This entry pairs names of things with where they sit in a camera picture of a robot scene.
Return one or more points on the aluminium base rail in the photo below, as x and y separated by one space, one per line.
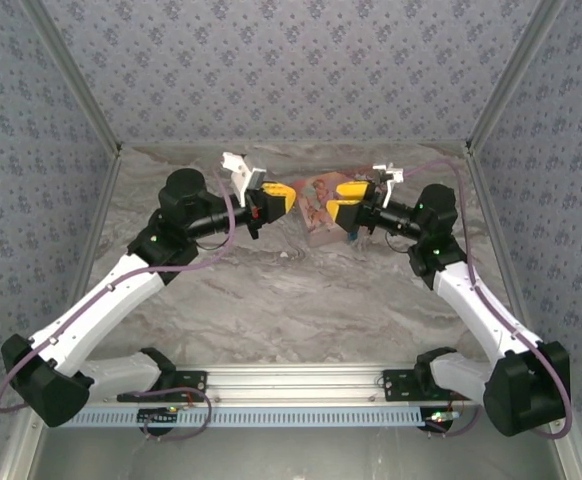
291 385

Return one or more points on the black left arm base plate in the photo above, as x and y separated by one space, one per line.
186 376

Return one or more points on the small controller board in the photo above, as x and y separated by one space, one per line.
158 420
441 416

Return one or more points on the aluminium frame post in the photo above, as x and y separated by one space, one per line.
75 75
513 75

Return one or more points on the aluminium table edge rail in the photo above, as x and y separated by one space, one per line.
95 225

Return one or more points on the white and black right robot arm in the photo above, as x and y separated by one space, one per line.
471 295

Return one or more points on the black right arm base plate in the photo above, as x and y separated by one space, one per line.
396 385

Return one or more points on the grey metal panel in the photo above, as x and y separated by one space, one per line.
291 455

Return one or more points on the pink printed gift box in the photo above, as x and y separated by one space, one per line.
311 210

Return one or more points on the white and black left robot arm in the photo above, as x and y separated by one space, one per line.
96 305

